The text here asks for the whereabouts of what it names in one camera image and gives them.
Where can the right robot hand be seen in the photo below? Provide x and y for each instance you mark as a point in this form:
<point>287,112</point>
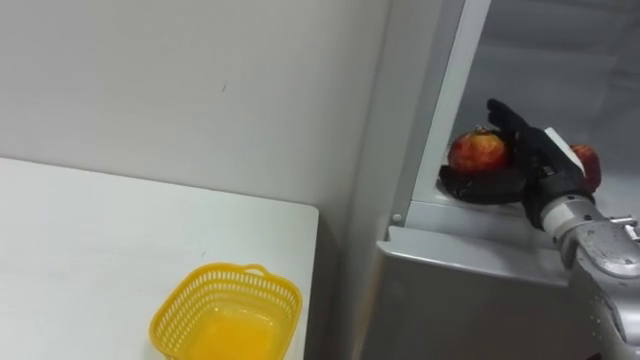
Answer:
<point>537,170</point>

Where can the red yellow apple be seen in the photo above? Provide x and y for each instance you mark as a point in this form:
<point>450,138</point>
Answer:
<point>478,152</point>

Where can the grey fridge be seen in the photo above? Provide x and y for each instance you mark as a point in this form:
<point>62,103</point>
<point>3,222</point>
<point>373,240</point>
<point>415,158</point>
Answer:
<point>475,250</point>

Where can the yellow plastic basket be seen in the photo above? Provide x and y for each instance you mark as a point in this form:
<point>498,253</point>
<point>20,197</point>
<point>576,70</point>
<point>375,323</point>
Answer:
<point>227,315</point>

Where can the white table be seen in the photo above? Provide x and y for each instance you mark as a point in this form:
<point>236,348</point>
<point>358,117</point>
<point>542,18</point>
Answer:
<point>125,260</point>

